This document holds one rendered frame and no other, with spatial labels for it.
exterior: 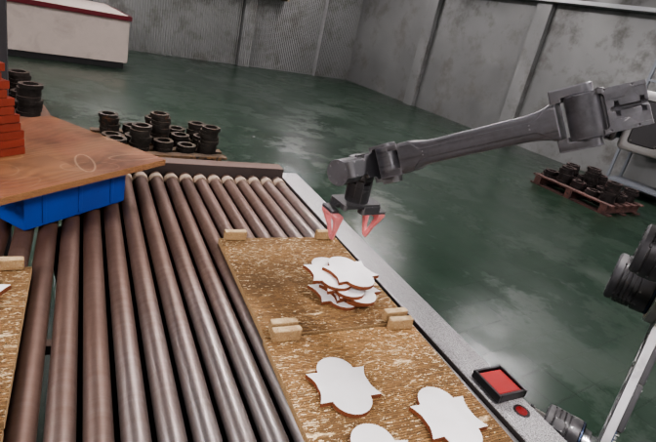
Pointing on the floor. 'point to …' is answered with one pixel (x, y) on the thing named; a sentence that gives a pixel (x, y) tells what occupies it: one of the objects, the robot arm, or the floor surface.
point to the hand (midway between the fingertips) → (348, 234)
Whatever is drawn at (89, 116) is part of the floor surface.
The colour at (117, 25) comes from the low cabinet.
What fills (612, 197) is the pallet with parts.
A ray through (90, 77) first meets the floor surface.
